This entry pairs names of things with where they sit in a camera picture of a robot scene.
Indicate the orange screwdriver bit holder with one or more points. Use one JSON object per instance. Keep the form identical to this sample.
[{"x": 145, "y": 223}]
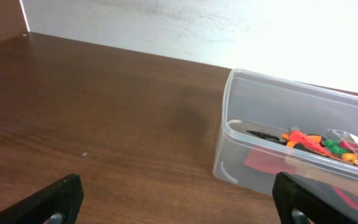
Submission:
[{"x": 297, "y": 136}]

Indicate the orange black needle-nose pliers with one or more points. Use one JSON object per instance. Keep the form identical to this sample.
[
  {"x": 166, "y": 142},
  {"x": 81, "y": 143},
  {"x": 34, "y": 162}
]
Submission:
[{"x": 277, "y": 140}]

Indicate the small screwdriver set case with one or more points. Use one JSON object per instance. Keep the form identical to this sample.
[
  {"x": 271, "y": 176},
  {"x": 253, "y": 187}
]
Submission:
[{"x": 342, "y": 144}]

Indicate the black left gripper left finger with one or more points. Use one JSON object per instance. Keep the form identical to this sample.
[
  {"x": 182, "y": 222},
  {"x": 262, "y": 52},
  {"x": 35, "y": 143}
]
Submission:
[{"x": 59, "y": 202}]

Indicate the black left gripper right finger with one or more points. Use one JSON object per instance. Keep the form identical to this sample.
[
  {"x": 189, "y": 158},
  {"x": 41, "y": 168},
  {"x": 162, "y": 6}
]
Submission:
[{"x": 297, "y": 203}]

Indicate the red handled cutting pliers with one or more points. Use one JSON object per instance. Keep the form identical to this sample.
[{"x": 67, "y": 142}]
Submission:
[{"x": 346, "y": 198}]

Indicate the clear plastic container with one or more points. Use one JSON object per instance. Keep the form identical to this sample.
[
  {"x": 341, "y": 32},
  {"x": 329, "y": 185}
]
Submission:
[{"x": 256, "y": 102}]

